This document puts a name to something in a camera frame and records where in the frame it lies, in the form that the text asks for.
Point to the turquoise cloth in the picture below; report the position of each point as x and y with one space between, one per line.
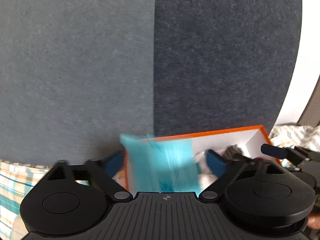
161 166

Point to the white fluffy plush toy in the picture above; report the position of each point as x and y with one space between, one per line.
206 178

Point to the steel wool scrubber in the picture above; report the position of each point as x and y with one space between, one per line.
232 151

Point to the plaid bed sheet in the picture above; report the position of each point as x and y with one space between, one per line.
17 180

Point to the gray padded headboard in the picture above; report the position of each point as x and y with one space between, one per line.
75 74

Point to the orange cardboard box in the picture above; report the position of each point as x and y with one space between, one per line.
249 139

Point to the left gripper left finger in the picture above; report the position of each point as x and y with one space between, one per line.
102 173

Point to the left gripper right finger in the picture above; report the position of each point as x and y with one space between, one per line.
225 170

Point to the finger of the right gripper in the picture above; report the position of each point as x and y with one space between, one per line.
273 151

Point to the brown door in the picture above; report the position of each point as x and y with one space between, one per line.
311 113

